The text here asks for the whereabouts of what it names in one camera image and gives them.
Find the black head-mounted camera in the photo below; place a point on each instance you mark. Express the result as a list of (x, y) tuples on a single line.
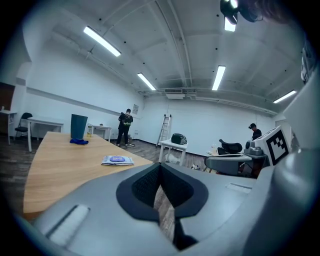
[(240, 10)]

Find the white plastic bag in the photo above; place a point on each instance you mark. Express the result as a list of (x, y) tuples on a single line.
[(173, 159)]

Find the white table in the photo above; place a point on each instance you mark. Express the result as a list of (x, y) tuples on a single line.
[(175, 145)]

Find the rubbish pile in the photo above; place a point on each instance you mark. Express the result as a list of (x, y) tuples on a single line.
[(196, 167)]

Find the black office chair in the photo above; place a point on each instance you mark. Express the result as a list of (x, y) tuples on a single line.
[(231, 146)]

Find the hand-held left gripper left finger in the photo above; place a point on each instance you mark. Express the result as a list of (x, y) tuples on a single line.
[(95, 217)]

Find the blue cloth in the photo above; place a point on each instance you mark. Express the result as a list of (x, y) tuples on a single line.
[(78, 141)]

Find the black folding chair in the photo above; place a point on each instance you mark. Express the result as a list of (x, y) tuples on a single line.
[(22, 128)]

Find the teal waste bin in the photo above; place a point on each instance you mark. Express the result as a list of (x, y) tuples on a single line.
[(78, 126)]

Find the white air conditioner unit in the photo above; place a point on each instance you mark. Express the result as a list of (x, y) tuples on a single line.
[(175, 94)]

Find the dark green bag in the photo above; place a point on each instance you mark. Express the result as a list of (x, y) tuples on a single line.
[(178, 138)]

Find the white wall poster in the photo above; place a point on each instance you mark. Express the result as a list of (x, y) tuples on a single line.
[(135, 109)]

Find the wet wipe pack purple lid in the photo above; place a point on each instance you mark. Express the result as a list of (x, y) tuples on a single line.
[(117, 160)]

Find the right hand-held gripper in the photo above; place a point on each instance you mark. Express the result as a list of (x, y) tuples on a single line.
[(276, 147)]

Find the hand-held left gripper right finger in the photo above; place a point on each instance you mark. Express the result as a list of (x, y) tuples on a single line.
[(220, 200)]

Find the white desk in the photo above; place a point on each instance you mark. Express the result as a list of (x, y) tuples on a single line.
[(45, 122), (101, 128), (7, 113)]

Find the clear bottle yellow drink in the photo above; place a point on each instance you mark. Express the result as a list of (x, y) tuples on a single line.
[(89, 132)]

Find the grey ladder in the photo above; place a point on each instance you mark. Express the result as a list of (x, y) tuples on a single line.
[(165, 128)]

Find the ceiling strip light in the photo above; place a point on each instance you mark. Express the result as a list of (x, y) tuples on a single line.
[(146, 81), (230, 25), (102, 41), (285, 96), (218, 78)]

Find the person's dark grey T-shirt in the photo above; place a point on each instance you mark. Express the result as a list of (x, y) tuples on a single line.
[(308, 65)]

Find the black backpack green trim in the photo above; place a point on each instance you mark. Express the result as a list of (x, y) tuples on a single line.
[(127, 120)]

